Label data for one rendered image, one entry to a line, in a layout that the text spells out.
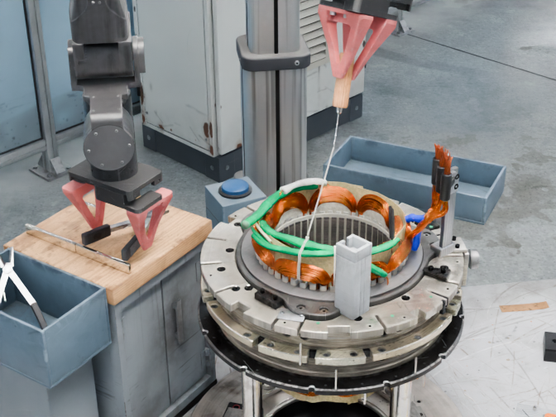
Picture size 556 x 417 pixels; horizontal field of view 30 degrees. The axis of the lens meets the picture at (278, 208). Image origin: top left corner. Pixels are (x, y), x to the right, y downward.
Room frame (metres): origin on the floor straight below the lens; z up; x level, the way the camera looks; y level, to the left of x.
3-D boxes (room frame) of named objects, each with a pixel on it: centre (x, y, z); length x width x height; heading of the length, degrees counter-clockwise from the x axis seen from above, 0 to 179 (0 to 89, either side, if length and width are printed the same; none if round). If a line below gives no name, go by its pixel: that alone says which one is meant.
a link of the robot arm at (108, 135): (1.09, 0.19, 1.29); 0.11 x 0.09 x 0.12; 8
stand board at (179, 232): (1.17, 0.22, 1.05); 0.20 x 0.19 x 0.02; 146
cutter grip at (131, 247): (1.10, 0.18, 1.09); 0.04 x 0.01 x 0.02; 161
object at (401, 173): (1.36, -0.20, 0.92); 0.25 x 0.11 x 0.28; 64
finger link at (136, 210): (1.12, 0.18, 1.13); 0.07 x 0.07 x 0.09; 56
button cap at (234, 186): (1.34, 0.06, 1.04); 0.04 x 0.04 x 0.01
